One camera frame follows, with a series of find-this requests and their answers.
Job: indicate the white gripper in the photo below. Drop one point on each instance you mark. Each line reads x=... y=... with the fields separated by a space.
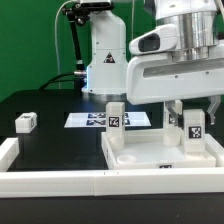
x=156 y=78

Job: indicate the white square tabletop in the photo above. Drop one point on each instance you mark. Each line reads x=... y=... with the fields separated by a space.
x=144 y=149

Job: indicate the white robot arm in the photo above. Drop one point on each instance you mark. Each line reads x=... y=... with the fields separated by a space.
x=182 y=58

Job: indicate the white fiducial marker sheet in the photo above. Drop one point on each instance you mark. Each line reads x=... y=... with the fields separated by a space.
x=94 y=119

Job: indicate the white U-shaped obstacle fence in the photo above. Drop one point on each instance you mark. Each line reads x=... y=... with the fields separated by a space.
x=102 y=182

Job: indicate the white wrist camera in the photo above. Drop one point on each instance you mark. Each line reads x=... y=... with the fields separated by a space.
x=163 y=38

